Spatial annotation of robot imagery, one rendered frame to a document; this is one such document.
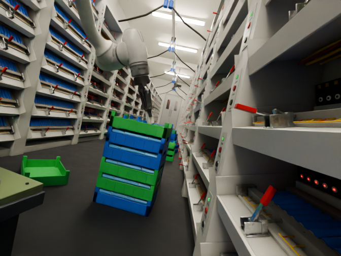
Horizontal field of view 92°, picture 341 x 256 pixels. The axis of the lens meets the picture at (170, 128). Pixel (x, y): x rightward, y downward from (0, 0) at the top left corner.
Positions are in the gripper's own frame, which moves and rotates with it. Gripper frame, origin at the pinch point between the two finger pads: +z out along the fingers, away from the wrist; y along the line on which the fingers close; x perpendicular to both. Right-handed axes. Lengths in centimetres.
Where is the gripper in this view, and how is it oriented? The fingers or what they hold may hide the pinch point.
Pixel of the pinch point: (149, 117)
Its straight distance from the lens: 85.9
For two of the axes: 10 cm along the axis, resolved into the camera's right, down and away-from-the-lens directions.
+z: 1.8, 9.6, 2.0
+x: 9.0, -2.4, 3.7
